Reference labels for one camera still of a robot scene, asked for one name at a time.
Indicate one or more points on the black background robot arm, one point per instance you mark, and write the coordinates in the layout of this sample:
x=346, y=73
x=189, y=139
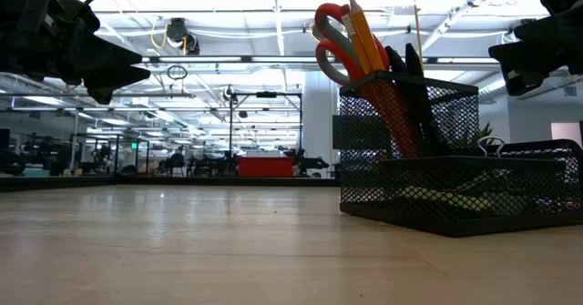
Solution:
x=309, y=163

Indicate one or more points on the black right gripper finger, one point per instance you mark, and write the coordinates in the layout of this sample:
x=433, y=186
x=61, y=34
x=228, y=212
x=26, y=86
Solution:
x=533, y=64
x=551, y=29

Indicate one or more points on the wall mounted screen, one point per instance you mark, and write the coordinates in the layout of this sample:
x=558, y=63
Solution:
x=565, y=132

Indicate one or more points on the black background frame stand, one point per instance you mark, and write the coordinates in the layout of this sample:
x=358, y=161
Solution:
x=266, y=94

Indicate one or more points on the suspended light rail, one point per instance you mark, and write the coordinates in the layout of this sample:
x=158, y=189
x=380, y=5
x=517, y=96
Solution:
x=255, y=59

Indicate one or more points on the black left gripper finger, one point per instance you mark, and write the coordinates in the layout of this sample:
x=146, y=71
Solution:
x=114, y=82
x=111, y=54

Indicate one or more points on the black monitor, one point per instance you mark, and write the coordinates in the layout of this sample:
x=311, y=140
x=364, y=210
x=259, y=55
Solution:
x=336, y=132

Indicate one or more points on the black pen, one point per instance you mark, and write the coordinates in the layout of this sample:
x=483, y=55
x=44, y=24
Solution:
x=396, y=59
x=413, y=59

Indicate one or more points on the orange pencil with white band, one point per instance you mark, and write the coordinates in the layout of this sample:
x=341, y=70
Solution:
x=357, y=50

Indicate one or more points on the black aluminium table frame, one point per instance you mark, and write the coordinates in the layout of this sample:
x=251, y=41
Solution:
x=68, y=183

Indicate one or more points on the black mesh desk organizer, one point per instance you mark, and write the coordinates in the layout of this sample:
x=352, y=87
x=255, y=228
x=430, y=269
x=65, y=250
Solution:
x=455, y=164

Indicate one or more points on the potted succulent plant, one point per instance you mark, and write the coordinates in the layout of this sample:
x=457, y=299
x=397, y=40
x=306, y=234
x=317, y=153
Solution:
x=487, y=134

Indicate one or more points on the red storage bin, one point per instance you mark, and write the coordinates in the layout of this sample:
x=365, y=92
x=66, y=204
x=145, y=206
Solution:
x=265, y=166

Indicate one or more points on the black binder clip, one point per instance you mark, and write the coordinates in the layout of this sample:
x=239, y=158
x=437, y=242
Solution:
x=485, y=137

